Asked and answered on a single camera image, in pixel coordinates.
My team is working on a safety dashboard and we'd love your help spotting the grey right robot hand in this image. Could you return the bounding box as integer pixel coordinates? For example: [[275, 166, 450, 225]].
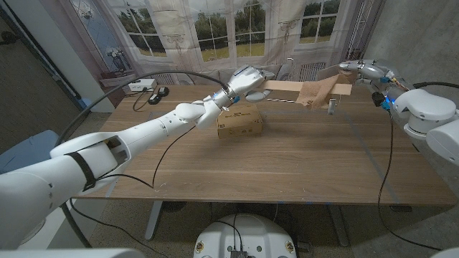
[[339, 59, 408, 105]]

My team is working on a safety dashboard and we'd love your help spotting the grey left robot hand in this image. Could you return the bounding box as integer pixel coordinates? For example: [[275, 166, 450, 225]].
[[211, 64, 276, 110]]

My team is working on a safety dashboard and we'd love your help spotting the wooden hanger with metal clips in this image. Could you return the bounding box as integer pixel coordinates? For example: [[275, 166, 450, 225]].
[[256, 57, 353, 115]]

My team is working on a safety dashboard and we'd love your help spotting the beige elastic arm wrap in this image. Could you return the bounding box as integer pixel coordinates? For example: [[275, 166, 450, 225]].
[[295, 73, 354, 110]]

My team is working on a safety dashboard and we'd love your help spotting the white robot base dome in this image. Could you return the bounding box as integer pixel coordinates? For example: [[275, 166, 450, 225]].
[[193, 214, 298, 258]]

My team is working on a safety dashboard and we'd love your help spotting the cardboard packing box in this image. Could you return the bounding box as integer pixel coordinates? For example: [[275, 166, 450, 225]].
[[216, 103, 264, 140]]

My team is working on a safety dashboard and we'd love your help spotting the printed window backdrop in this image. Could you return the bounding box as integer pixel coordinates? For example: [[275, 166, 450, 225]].
[[39, 0, 387, 108]]

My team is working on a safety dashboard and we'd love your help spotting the white power strip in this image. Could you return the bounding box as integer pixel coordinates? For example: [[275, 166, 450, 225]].
[[128, 78, 158, 92]]

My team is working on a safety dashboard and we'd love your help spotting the grey table leg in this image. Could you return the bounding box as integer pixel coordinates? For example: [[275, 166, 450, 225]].
[[144, 200, 164, 241], [328, 204, 351, 247]]

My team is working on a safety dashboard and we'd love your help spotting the blue plastic bin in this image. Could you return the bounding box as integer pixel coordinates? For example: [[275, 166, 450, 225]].
[[0, 129, 62, 176]]

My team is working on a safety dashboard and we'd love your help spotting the white robot torso edge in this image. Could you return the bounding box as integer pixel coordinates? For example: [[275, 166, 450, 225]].
[[0, 248, 144, 258]]

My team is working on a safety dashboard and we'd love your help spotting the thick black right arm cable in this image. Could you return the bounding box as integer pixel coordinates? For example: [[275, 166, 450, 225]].
[[412, 81, 459, 90]]

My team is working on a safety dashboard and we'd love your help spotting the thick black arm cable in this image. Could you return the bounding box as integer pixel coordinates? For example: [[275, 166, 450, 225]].
[[53, 70, 230, 148], [412, 81, 459, 90]]

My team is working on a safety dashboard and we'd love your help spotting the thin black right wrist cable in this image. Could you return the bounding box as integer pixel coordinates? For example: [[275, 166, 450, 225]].
[[377, 109, 444, 252]]

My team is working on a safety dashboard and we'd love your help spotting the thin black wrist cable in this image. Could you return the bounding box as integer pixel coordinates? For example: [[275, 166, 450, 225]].
[[377, 109, 444, 252], [96, 125, 197, 189]]

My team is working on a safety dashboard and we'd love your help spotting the black adapter cable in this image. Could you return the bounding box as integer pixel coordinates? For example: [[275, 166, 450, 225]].
[[124, 89, 155, 112]]

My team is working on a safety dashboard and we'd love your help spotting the thin black left wrist cable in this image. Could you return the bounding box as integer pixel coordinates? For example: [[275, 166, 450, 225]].
[[96, 125, 197, 189]]

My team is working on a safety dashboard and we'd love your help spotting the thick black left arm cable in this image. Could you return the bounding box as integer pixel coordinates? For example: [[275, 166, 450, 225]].
[[53, 70, 230, 148]]

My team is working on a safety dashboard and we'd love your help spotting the black base dome cable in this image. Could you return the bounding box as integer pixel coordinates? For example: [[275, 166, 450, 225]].
[[214, 214, 245, 252]]

